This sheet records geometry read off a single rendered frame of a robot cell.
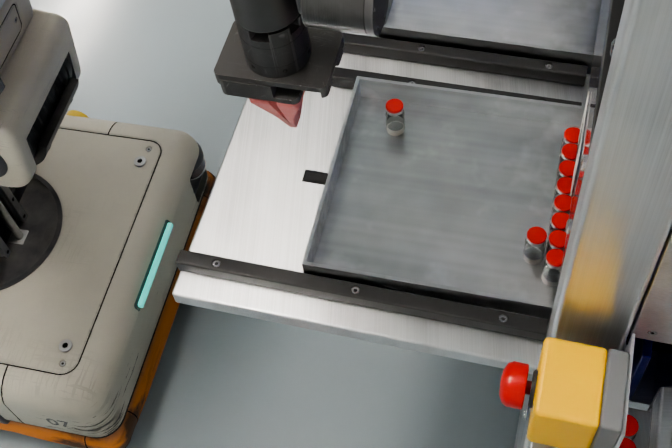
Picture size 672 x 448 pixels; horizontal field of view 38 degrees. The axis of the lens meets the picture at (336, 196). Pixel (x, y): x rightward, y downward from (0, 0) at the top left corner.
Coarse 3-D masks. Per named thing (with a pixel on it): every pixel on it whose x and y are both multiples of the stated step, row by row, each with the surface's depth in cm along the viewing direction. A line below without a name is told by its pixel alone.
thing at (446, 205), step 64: (384, 128) 115; (448, 128) 114; (512, 128) 113; (384, 192) 110; (448, 192) 109; (512, 192) 108; (320, 256) 106; (384, 256) 105; (448, 256) 105; (512, 256) 104
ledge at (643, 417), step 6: (630, 408) 94; (630, 414) 94; (636, 414) 94; (642, 414) 94; (648, 414) 94; (642, 420) 93; (648, 420) 93; (642, 426) 93; (648, 426) 93; (642, 432) 93; (648, 432) 93; (636, 438) 92; (642, 438) 92; (534, 444) 93; (540, 444) 93; (636, 444) 92; (642, 444) 92
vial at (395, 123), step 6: (390, 114) 111; (396, 114) 111; (402, 114) 111; (390, 120) 112; (396, 120) 111; (402, 120) 112; (390, 126) 113; (396, 126) 112; (402, 126) 113; (390, 132) 114; (396, 132) 113; (402, 132) 114
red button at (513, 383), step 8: (504, 368) 84; (512, 368) 83; (520, 368) 83; (528, 368) 83; (504, 376) 83; (512, 376) 83; (520, 376) 83; (504, 384) 83; (512, 384) 82; (520, 384) 82; (528, 384) 84; (504, 392) 83; (512, 392) 82; (520, 392) 82; (528, 392) 84; (504, 400) 83; (512, 400) 83; (520, 400) 82; (520, 408) 83
